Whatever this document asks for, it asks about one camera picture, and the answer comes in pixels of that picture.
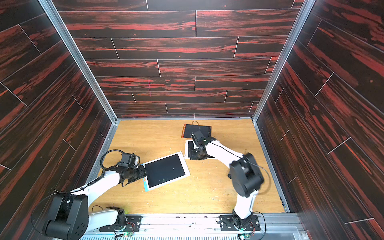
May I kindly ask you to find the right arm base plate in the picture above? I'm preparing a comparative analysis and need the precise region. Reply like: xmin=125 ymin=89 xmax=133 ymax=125
xmin=215 ymin=215 xmax=261 ymax=232

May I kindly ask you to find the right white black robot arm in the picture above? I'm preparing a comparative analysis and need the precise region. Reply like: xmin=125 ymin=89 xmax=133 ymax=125
xmin=190 ymin=131 xmax=265 ymax=230

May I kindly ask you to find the red drawing tablet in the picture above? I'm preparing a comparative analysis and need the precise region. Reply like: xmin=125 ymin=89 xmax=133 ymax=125
xmin=182 ymin=124 xmax=212 ymax=139

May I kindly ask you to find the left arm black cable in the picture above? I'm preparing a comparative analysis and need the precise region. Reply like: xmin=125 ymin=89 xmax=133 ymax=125
xmin=99 ymin=149 xmax=125 ymax=172

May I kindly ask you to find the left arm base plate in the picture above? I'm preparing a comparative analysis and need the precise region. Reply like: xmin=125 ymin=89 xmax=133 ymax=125
xmin=99 ymin=215 xmax=143 ymax=234

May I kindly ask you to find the blue-edged white drawing tablet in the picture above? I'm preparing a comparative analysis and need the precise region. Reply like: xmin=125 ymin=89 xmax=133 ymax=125
xmin=142 ymin=152 xmax=191 ymax=192

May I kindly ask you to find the aluminium front rail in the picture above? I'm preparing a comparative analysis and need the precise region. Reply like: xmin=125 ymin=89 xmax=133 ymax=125
xmin=82 ymin=213 xmax=310 ymax=240

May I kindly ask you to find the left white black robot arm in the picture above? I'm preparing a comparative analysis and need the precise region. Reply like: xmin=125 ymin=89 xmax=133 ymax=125
xmin=41 ymin=152 xmax=147 ymax=240

